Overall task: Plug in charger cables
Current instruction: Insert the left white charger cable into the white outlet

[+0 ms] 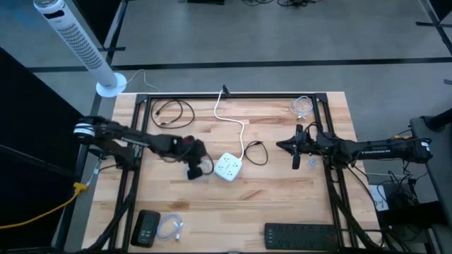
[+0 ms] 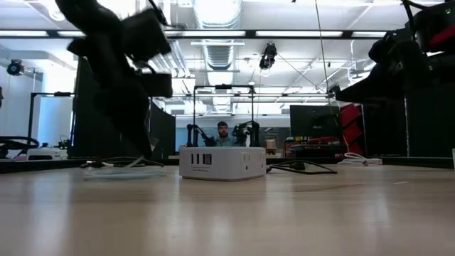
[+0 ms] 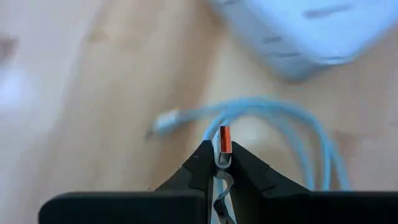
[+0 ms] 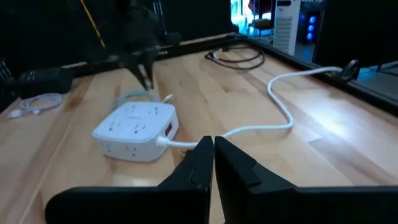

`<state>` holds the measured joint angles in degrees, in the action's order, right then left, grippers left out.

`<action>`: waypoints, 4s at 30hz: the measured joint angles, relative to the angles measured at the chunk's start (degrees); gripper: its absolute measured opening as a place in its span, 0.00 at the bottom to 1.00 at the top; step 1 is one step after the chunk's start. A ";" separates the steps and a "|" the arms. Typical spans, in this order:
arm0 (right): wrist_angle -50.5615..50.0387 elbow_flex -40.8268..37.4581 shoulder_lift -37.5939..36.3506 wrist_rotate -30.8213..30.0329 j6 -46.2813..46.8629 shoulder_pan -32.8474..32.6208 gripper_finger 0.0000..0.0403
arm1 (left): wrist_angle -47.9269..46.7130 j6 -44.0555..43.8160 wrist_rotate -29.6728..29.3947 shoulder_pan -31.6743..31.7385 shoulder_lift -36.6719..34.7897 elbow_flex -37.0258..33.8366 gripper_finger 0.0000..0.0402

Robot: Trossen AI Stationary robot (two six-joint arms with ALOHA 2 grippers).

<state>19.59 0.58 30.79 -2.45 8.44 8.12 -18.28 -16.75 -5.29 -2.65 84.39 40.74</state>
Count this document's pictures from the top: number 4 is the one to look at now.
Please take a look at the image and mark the computer tower blue fans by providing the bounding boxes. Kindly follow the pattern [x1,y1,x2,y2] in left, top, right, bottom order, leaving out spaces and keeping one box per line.
[297,11,321,44]

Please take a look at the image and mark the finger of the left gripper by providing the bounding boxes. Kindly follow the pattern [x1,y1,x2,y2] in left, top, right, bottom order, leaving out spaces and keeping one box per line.
[143,58,155,91]
[129,60,149,90]

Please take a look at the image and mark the teal braided charger cable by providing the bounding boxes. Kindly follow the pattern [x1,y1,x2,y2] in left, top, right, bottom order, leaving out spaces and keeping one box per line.
[112,90,174,110]

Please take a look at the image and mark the yellow extension cable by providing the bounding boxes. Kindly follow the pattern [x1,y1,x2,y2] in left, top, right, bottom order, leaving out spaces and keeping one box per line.
[78,0,106,49]

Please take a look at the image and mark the white cube power strip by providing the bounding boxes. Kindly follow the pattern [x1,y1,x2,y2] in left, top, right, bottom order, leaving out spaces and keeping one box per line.
[91,101,180,163]

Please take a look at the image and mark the black charger box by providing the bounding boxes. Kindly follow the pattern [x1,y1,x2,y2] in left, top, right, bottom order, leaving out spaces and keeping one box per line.
[17,67,75,100]

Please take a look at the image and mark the pale blue coiled cable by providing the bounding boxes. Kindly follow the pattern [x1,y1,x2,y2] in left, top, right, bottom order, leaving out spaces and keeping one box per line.
[7,92,64,119]

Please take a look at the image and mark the black cable clip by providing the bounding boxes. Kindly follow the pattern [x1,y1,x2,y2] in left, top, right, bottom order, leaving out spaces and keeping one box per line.
[340,59,361,82]

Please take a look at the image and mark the thick white power cord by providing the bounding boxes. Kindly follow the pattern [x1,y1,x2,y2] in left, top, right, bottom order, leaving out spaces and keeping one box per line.
[156,66,343,149]

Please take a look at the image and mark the long black charger cable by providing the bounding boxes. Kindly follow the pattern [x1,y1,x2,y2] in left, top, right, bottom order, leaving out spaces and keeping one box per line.
[204,45,266,71]

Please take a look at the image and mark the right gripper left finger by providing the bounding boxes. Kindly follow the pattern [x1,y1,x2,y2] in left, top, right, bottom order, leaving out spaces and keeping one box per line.
[45,136,215,224]

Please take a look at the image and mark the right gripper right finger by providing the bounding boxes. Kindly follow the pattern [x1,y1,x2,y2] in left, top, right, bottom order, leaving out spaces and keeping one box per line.
[214,136,398,224]

